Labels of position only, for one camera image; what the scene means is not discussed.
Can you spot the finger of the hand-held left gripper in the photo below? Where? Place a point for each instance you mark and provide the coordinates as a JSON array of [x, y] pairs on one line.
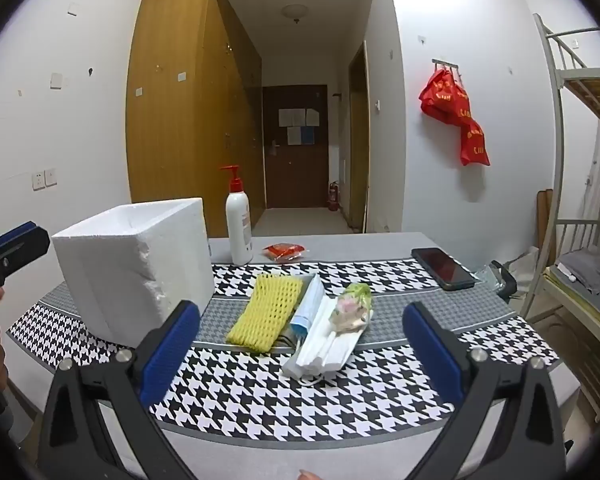
[[15, 234], [27, 252]]

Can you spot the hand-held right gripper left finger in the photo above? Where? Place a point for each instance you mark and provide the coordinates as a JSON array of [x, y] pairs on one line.
[[172, 355]]

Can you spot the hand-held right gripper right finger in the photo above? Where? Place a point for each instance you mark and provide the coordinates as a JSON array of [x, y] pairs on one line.
[[430, 355]]

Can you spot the white foam box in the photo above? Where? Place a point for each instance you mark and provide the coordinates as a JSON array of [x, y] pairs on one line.
[[110, 280]]

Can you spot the clear pink green item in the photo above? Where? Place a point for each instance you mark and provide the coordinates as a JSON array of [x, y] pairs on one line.
[[352, 310]]

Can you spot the white face mask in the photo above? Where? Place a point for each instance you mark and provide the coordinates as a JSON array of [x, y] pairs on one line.
[[325, 355]]

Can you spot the blue face mask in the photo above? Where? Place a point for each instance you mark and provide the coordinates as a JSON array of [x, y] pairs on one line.
[[307, 310]]

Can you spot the person's right hand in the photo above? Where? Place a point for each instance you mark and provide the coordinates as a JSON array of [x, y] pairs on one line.
[[309, 475]]

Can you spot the black smartphone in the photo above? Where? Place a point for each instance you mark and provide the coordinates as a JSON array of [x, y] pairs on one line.
[[442, 267]]

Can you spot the clear plastic bag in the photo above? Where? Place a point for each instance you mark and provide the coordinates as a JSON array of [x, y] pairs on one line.
[[485, 275]]

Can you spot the houndstooth tablecloth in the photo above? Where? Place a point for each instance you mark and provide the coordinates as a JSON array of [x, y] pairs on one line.
[[260, 400]]

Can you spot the black plastic stand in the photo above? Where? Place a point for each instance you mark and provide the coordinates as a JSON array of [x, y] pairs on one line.
[[507, 280]]

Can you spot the white plastic bag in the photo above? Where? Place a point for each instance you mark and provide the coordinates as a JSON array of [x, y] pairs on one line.
[[526, 270]]

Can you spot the white pump lotion bottle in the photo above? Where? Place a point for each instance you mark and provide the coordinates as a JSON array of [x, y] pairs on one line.
[[238, 230]]

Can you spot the red snack packet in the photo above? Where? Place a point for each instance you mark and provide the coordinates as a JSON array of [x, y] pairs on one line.
[[282, 251]]

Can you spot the leaning wooden boards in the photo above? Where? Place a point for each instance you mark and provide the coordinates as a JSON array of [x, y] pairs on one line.
[[546, 230]]

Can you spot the grey folded cloth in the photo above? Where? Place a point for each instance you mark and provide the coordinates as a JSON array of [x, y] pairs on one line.
[[582, 270]]

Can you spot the red fire extinguisher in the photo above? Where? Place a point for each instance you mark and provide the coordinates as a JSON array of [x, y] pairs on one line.
[[333, 197]]

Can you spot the wooden wardrobe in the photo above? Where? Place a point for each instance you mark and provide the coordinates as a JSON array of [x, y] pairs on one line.
[[180, 135]]

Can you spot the red fabric bag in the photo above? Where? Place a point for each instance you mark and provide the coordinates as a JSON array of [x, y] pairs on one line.
[[475, 145], [442, 97]]

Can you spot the dark brown door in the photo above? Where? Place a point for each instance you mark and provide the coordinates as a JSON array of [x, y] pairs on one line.
[[295, 175]]

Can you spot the metal bunk bed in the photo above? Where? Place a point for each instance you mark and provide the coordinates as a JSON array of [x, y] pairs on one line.
[[560, 160]]

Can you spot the white paper notice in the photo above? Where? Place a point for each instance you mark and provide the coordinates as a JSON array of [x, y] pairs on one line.
[[312, 117], [291, 117], [293, 136]]

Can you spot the blue paper notice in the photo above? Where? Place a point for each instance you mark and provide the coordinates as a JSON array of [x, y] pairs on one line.
[[306, 136]]

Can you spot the round ceiling lamp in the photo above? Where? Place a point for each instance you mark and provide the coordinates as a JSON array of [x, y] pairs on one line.
[[294, 11]]

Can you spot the white wall socket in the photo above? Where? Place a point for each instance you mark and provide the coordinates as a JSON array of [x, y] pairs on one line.
[[51, 176], [38, 180]]

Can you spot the white wall plate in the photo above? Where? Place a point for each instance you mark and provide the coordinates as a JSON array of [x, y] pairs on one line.
[[73, 8], [56, 80]]

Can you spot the wooden side door frame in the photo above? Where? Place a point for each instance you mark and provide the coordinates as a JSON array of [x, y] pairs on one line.
[[358, 150]]

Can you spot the metal wall hook rack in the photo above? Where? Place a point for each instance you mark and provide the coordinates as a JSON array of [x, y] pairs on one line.
[[447, 64]]

